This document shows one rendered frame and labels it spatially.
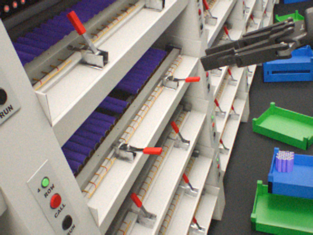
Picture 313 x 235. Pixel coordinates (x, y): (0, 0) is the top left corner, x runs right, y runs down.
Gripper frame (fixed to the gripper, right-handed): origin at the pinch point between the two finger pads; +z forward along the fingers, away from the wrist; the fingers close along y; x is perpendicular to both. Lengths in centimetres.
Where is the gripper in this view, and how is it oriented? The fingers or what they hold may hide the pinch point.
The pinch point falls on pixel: (220, 56)
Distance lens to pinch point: 68.1
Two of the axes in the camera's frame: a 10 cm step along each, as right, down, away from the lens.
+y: -3.6, 5.8, -7.3
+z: -8.3, 1.6, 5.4
